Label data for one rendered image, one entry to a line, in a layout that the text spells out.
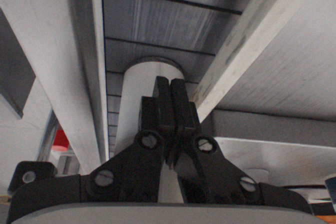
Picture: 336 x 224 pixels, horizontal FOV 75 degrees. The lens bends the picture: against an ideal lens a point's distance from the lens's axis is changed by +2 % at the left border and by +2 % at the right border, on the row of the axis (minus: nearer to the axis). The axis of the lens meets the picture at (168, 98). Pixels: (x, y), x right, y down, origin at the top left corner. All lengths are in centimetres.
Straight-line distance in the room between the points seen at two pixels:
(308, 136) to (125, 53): 34
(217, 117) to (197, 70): 17
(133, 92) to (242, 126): 24
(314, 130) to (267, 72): 18
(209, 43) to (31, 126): 39
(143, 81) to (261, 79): 18
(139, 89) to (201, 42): 6
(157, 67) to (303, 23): 15
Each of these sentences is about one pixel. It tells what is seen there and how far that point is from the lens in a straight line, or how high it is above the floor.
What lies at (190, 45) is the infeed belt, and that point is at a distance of 16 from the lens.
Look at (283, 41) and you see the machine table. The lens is 26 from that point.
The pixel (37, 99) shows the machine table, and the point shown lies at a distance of 37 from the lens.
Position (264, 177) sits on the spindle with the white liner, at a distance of 55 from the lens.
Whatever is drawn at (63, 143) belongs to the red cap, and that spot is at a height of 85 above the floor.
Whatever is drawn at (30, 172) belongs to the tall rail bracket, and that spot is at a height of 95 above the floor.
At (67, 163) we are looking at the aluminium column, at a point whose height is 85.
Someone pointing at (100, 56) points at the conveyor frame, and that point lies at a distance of 18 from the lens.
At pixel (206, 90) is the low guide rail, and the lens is 15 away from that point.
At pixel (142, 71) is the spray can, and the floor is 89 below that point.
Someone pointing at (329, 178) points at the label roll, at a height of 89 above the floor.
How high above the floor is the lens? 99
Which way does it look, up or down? 31 degrees down
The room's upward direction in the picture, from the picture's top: 180 degrees clockwise
